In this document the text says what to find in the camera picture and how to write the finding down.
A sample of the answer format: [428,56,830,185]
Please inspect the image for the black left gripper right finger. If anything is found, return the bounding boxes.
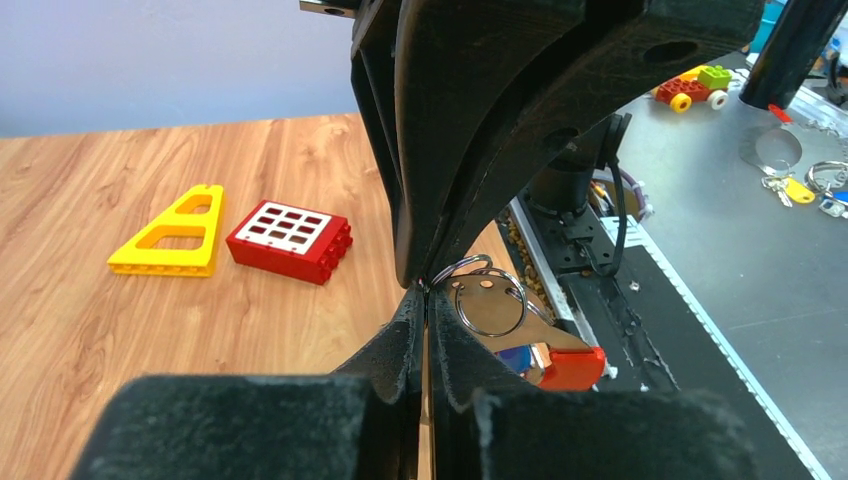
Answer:
[429,291,759,479]

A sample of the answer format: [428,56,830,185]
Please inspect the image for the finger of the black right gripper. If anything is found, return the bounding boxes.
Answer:
[424,1,763,278]

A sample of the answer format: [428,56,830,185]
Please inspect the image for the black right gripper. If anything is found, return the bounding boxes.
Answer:
[299,0,585,286]

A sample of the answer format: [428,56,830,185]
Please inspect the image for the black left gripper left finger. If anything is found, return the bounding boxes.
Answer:
[71,286,426,479]

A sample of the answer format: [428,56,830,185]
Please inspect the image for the metal key organizer red handle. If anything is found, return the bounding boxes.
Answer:
[431,254,607,391]

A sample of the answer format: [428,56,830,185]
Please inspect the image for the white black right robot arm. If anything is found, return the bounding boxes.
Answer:
[300,0,764,287]

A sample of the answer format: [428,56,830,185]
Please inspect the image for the silver key blue tag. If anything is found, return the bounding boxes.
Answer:
[495,345,537,377]

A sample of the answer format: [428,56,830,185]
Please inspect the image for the toy brick car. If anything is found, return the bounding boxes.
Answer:
[651,65,732,114]

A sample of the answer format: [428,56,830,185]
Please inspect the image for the black cylinder bottle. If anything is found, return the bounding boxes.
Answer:
[740,0,847,110]

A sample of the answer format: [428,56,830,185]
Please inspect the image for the red tray with white slots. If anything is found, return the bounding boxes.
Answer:
[226,200,353,285]

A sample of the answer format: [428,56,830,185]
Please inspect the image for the key with yellow tag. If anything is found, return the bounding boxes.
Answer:
[761,176,816,208]

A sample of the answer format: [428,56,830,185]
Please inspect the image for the yellow plastic piece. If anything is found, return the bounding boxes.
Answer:
[107,184,225,278]

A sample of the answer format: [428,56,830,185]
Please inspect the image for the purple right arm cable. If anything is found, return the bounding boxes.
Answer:
[592,168,656,223]

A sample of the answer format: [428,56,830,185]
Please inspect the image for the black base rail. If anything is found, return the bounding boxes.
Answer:
[498,199,829,479]

